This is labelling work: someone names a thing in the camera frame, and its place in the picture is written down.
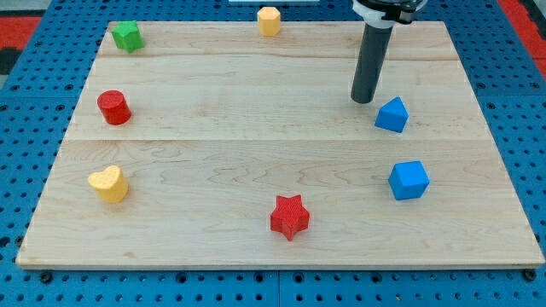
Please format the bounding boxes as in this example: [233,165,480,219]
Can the wooden board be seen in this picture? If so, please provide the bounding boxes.
[16,21,544,270]

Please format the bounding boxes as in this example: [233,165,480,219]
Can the green star block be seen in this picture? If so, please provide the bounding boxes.
[111,20,144,53]

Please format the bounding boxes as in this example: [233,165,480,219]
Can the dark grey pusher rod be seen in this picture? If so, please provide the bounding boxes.
[351,25,392,104]

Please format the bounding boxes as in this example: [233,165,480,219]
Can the red star block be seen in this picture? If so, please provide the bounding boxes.
[270,194,311,241]

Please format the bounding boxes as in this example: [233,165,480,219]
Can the yellow hexagon block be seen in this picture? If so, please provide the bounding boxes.
[257,7,281,37]

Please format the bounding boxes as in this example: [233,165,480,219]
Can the blue cube block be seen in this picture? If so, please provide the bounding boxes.
[388,160,430,200]

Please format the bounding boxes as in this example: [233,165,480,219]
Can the yellow heart block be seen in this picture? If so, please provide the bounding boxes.
[88,165,129,204]

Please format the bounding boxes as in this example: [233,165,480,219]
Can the blue triangle block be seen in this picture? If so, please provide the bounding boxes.
[375,96,410,133]

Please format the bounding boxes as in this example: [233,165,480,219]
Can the red cylinder block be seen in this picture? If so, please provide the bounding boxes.
[97,90,131,125]

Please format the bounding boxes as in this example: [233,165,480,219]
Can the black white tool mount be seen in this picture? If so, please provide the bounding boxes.
[352,0,427,29]

